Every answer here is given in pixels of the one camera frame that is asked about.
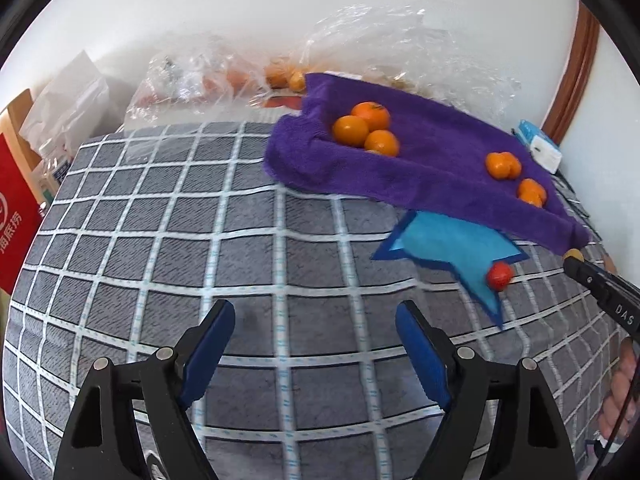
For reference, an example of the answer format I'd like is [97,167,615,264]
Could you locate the cluster of small oranges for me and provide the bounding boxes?
[265,60,307,92]

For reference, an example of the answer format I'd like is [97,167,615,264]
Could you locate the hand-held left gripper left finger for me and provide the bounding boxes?
[52,300,236,480]

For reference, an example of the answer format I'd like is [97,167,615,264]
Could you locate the red cardboard box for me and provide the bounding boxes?
[0,132,44,294]

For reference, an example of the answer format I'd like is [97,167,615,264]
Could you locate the blue felt mat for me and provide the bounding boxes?
[370,210,530,331]

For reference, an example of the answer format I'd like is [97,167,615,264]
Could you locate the large clear plastic bag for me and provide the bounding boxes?
[300,2,522,122]

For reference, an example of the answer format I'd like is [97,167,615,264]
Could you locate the grey checkered bedsheet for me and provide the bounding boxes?
[2,120,640,480]

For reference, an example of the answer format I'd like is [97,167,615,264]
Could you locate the small red fruit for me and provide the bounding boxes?
[487,261,515,292]

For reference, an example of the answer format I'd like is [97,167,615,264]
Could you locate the blue white tissue pack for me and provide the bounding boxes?
[530,135,562,174]

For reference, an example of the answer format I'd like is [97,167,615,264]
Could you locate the large orange with stem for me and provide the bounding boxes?
[351,101,391,131]

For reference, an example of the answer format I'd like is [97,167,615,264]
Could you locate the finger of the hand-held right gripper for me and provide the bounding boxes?
[562,258,640,346]
[582,259,640,306]

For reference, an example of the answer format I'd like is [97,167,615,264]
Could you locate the white plastic bag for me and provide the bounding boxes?
[20,50,112,197]

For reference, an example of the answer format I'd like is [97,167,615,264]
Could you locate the purple towel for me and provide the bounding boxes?
[263,73,593,256]

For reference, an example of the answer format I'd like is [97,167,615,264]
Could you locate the brown wooden door frame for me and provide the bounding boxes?
[542,2,601,146]

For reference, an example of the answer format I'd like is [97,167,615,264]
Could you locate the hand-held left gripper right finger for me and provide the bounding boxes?
[395,301,578,480]

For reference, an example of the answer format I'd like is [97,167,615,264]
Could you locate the person's right hand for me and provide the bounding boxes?
[599,337,640,443]

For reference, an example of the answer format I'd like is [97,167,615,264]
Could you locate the crumpled clear plastic bag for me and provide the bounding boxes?
[124,35,268,132]

